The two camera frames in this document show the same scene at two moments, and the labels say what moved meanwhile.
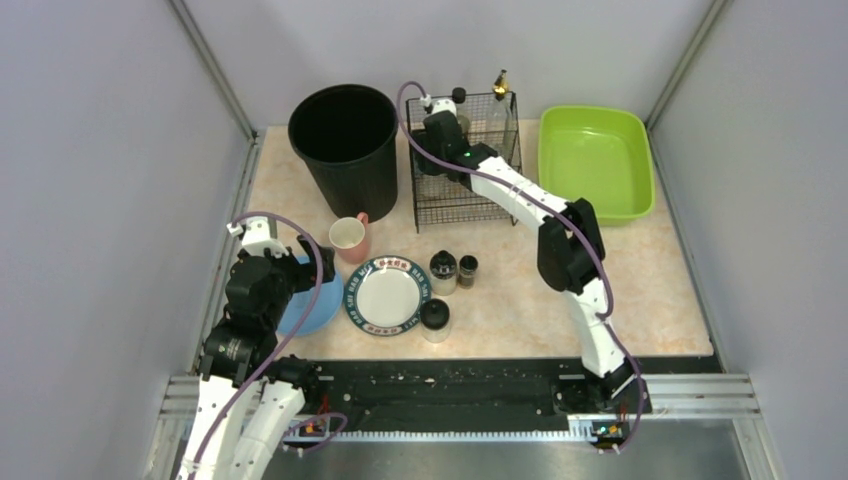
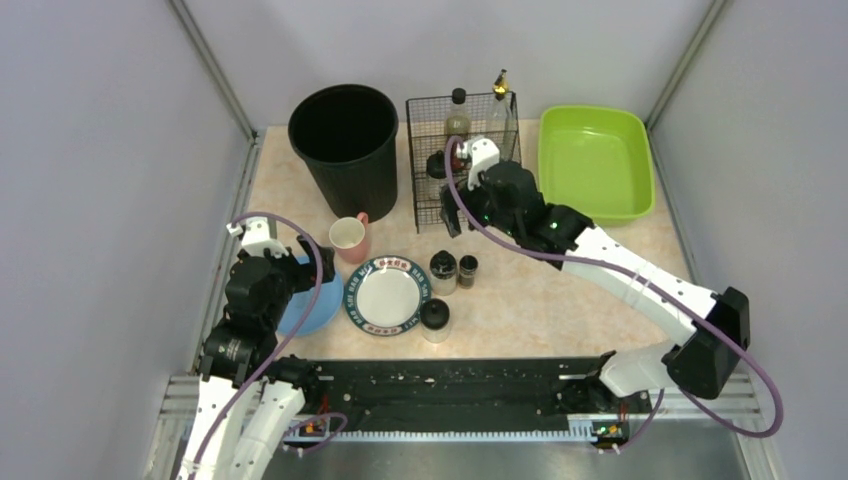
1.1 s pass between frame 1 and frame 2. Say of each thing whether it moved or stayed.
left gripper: stayed
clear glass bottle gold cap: stayed
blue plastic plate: stayed
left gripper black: moved
